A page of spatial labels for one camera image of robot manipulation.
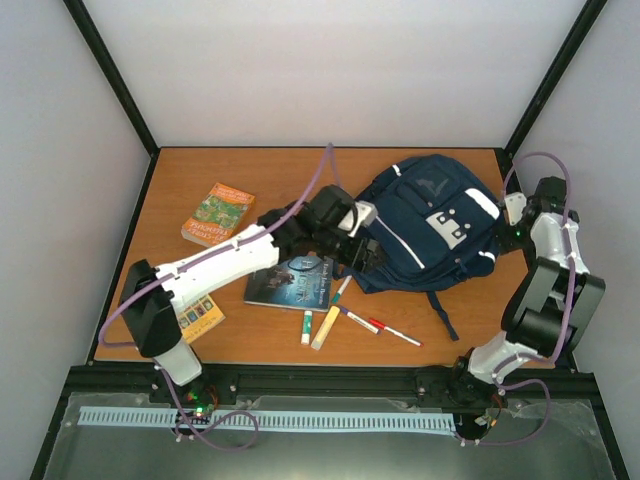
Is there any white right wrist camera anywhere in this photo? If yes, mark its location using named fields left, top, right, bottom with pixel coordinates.
left=503, top=192, right=527, bottom=226

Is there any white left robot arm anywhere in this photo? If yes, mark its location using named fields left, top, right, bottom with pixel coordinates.
left=118, top=185, right=384, bottom=403

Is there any yellow highlighter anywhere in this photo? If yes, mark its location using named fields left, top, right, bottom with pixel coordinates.
left=311, top=305, right=340, bottom=350

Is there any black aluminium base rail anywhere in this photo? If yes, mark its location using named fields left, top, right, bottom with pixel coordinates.
left=64, top=363, right=599, bottom=409

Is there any green-capped white marker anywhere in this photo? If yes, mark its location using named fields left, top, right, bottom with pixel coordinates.
left=331, top=275, right=352, bottom=304

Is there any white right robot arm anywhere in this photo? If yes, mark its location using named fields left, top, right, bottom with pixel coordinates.
left=448, top=176, right=606, bottom=406

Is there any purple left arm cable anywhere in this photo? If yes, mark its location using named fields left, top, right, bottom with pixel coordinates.
left=97, top=142, right=341, bottom=450

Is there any light blue slotted cable duct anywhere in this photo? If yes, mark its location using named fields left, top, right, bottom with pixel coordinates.
left=77, top=406, right=456, bottom=436

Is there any Wuthering Heights teal book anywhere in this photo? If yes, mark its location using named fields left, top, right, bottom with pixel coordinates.
left=244, top=256, right=333, bottom=312

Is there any orange treehouse paperback book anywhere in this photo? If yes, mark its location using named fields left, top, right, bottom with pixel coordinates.
left=181, top=183, right=255, bottom=248

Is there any red-capped white pen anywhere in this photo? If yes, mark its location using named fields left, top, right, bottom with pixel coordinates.
left=369, top=318, right=424, bottom=347

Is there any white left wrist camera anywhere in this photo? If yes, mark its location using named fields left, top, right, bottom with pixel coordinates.
left=338, top=201, right=378, bottom=238

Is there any navy blue backpack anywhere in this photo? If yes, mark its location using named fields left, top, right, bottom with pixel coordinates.
left=353, top=154, right=502, bottom=340

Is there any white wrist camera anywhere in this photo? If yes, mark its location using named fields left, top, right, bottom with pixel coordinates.
left=503, top=192, right=527, bottom=226
left=338, top=201, right=378, bottom=238

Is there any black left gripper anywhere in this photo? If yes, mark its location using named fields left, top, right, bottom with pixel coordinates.
left=314, top=226, right=385, bottom=272

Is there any white green glue stick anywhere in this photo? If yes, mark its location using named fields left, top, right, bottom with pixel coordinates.
left=301, top=310, right=313, bottom=345

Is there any purple-capped white marker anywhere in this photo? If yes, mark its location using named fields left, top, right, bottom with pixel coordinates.
left=339, top=306, right=380, bottom=335

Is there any yellow picture-grid book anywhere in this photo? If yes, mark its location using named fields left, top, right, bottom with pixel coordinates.
left=177, top=295, right=226, bottom=344

